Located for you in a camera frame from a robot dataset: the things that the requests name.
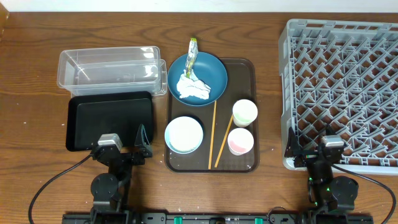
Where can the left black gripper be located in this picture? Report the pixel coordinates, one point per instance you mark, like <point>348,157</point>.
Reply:
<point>138,160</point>

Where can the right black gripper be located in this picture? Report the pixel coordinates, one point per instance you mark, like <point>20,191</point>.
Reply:
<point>294,150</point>

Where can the light blue small bowl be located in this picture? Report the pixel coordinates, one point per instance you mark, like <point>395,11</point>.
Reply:
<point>183,135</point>

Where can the white cup pink inside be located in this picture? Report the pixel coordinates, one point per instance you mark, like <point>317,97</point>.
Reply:
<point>240,141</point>

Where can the white cup green inside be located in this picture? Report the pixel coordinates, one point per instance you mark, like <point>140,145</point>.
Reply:
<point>244,113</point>

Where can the white paper napkin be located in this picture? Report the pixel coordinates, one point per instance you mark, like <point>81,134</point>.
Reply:
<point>190,85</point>

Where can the dark blue round plate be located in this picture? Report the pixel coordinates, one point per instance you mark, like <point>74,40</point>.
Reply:
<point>208,69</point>

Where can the clear yellow-green snack wrapper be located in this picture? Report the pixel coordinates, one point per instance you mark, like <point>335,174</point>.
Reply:
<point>191,56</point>

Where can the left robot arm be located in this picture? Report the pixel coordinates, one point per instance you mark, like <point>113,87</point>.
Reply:
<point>110,190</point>

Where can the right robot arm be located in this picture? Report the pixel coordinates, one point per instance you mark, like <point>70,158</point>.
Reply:
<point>332,196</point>

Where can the grey plastic dishwasher rack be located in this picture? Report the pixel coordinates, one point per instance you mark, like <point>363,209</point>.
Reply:
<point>342,74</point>

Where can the black plastic tray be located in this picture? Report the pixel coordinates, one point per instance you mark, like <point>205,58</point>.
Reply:
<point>91,116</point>

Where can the right wooden chopstick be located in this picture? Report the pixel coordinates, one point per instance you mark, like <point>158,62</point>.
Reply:
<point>224,141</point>

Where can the wooden chopstick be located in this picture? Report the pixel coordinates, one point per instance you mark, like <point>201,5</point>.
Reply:
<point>224,141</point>
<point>212,136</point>

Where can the left wooden chopstick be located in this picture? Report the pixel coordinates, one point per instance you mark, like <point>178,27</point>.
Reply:
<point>212,136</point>

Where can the brown plastic serving tray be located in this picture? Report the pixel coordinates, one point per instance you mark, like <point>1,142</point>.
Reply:
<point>241,85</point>

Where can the clear plastic bin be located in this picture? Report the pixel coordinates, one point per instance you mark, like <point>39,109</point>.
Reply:
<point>112,70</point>

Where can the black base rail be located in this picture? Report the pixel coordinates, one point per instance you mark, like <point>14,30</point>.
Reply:
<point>162,218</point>

